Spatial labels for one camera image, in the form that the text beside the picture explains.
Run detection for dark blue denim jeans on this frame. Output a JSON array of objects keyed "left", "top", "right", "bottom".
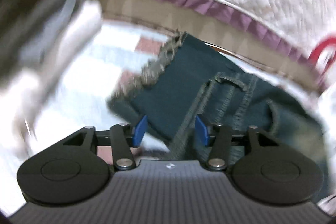
[{"left": 108, "top": 33, "right": 326, "bottom": 163}]

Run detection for folded dark grey garment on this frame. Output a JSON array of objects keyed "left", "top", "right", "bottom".
[{"left": 1, "top": 0, "right": 83, "bottom": 79}]

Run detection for checkered Happy dog rug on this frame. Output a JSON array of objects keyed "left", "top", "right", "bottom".
[{"left": 30, "top": 20, "right": 170, "bottom": 154}]

